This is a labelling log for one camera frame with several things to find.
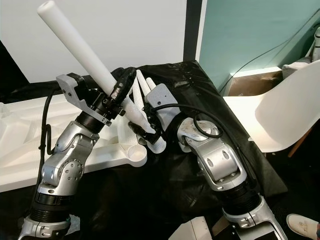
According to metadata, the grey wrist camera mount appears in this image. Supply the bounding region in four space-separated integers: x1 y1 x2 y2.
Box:
56 73 111 126
145 82 186 123

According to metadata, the white plastic table top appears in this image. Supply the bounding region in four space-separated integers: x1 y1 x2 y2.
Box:
0 92 148 193

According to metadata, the black plastic cover sheet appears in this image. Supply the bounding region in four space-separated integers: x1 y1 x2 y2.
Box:
0 60 288 240

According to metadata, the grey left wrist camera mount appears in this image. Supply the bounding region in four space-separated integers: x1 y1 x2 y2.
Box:
56 73 111 126

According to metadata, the white plastic shell chair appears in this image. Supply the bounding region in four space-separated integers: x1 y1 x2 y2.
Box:
222 59 320 158

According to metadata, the white shoe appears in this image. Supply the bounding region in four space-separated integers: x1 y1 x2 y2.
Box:
286 213 320 236

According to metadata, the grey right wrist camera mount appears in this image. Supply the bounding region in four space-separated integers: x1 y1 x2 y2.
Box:
145 82 186 123

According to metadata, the large white board panel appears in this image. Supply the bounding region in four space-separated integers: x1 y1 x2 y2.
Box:
0 0 188 83

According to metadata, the thin black wall cable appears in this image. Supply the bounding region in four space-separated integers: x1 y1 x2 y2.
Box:
220 30 320 93

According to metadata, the light grey cushion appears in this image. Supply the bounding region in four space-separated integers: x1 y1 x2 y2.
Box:
282 60 320 78

